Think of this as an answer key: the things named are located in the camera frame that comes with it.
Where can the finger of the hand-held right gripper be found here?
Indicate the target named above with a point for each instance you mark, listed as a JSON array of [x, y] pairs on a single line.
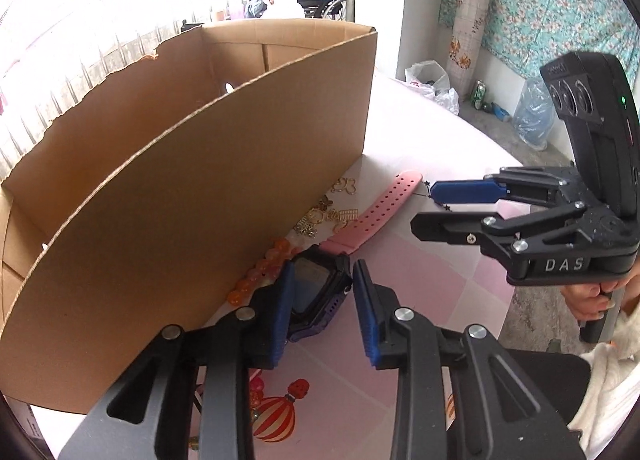
[[450, 230], [460, 192]]

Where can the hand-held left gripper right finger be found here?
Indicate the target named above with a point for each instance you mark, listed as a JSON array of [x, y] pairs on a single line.
[[365, 310]]

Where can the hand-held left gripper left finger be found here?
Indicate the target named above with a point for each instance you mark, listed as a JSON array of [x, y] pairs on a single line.
[[282, 310]]

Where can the cluster of gold charms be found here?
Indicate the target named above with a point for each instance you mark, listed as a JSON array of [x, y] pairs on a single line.
[[325, 215]]

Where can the cardboard box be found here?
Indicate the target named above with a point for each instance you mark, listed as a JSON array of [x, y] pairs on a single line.
[[200, 190]]

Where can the person's right hand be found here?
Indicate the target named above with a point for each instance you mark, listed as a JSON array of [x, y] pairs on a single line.
[[582, 302]]

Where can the pink balloon print tablecloth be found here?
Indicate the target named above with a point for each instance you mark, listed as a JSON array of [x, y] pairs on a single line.
[[450, 290]]

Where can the green can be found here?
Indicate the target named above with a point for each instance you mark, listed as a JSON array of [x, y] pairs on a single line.
[[479, 95]]

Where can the clear plastic bag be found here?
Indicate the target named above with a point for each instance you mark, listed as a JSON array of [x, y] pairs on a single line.
[[430, 80]]

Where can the patterned paper roll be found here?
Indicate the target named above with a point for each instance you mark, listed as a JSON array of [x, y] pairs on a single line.
[[465, 40]]

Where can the teal floral cloth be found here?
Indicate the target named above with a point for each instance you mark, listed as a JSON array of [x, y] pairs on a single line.
[[540, 0]]

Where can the dark cloth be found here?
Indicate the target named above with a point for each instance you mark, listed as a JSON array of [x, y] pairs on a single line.
[[550, 380]]

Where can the white plastic bag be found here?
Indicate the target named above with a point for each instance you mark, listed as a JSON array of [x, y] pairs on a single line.
[[285, 7]]

